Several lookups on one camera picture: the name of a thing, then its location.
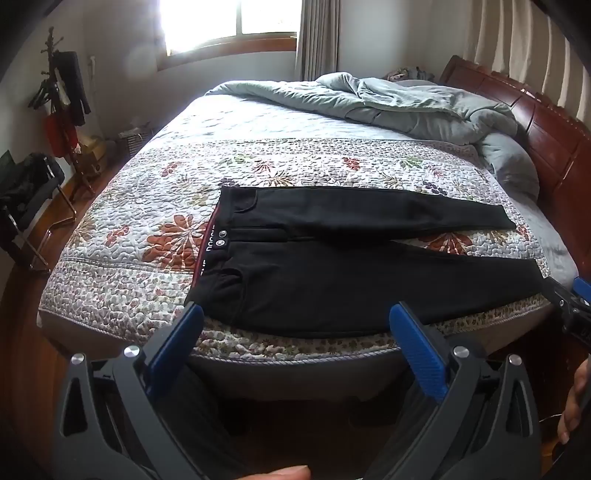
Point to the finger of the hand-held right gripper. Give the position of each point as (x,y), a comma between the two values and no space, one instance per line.
(584,285)
(570,309)

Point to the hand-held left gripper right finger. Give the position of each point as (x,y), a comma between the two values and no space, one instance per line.
(418,344)

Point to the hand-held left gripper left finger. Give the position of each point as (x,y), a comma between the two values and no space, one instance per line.
(178,341)

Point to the black pants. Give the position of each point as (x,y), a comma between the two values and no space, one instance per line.
(323,286)

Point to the person's right hand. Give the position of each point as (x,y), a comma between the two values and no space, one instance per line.
(572,406)

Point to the person's left hand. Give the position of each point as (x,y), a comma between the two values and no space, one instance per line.
(277,474)

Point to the floral quilted bedspread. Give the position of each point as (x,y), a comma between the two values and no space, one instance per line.
(138,258)

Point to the wooden headboard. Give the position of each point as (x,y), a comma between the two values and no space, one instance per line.
(549,129)

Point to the woven storage basket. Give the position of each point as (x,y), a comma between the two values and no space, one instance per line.
(135,138)

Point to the black folding chair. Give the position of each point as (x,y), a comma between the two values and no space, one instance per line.
(27,184)

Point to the pale patterned bed sheet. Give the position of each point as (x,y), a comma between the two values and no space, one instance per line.
(240,115)

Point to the grey duvet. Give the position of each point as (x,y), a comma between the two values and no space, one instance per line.
(392,106)

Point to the red hanging garment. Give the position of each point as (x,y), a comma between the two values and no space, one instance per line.
(57,134)

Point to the cream curtain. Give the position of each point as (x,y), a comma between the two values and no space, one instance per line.
(521,41)

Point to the pile of clothes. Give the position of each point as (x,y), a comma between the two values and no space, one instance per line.
(408,74)

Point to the black hanging garment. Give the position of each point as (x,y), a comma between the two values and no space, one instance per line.
(74,87)

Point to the wooden coat rack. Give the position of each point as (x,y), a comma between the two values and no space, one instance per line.
(50,55)

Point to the grey curtain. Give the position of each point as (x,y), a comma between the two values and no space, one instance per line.
(318,37)

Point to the wooden framed window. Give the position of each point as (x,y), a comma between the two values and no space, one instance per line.
(231,23)

